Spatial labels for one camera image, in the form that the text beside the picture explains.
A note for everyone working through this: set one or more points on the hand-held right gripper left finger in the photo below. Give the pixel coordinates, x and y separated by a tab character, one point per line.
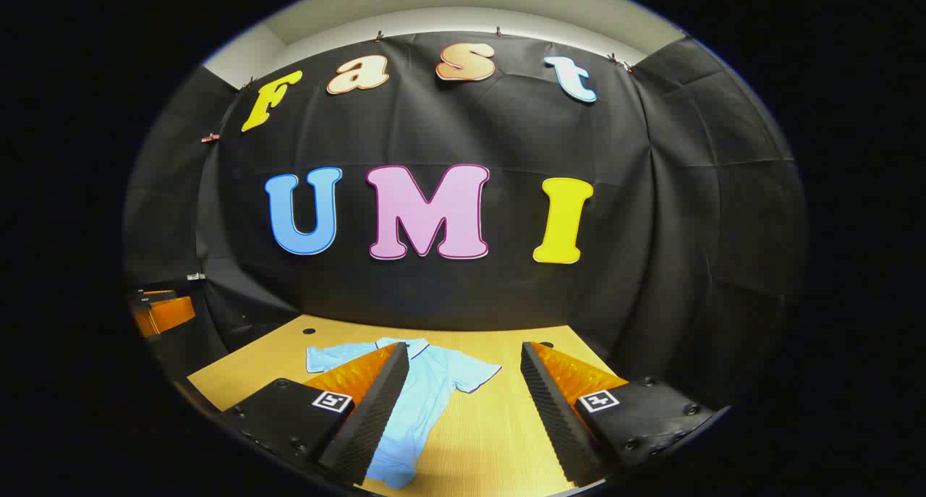
376	403

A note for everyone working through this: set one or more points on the light blue T-shirt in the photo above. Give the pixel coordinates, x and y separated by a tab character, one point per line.
434	381

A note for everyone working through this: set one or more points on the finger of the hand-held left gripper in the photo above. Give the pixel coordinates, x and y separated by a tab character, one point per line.
170	315
158	294

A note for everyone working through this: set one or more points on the black backdrop cloth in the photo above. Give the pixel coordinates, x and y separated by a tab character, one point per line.
651	229

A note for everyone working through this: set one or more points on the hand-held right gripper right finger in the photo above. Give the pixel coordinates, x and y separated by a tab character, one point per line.
550	410

